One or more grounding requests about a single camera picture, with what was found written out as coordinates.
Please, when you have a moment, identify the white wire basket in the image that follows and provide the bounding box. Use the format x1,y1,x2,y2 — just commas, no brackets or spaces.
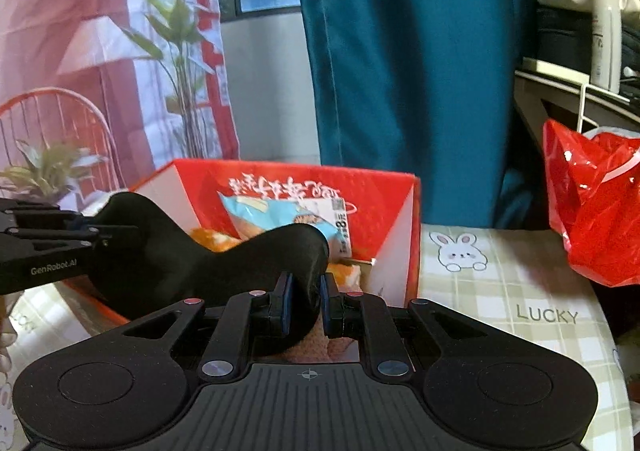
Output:
577,81,640,136

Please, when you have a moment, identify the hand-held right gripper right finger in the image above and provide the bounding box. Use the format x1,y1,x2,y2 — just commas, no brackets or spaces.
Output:
319,272,488,378

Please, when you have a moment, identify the printed wall tapestry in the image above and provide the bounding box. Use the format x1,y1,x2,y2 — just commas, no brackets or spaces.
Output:
0,0,241,212

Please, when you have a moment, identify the red strawberry print cardboard box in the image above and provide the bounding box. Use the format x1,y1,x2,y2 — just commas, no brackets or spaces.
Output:
62,158,422,327

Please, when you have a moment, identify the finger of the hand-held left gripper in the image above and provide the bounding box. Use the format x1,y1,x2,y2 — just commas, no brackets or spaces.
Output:
0,198,86,232
0,223,141,257

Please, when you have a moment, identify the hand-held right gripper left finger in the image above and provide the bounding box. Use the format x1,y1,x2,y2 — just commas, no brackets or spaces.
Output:
122,272,296,380

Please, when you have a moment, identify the pale sticky note pad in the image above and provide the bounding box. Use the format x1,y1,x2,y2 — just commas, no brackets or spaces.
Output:
522,57,591,78

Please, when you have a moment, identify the dark desk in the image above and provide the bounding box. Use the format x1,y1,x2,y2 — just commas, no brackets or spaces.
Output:
514,68,640,172

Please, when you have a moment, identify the teal curtain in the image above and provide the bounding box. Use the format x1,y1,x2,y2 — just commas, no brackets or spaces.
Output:
290,0,551,232

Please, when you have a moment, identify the checked rabbit print tablecloth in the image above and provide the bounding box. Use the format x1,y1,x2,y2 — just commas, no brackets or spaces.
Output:
0,223,633,451

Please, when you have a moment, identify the red plastic bag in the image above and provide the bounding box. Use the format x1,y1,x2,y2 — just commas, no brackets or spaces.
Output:
542,119,640,288

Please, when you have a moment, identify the person's left hand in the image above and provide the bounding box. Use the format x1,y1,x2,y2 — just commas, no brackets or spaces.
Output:
0,293,18,374

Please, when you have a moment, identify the dark zip case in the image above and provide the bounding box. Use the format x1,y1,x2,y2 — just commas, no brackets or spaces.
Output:
535,5,640,94

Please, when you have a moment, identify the white spray bottle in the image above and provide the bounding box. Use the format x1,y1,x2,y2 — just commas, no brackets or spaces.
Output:
589,0,625,92

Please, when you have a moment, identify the blue bread packet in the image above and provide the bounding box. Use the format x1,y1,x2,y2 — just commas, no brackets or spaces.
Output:
218,193,353,254

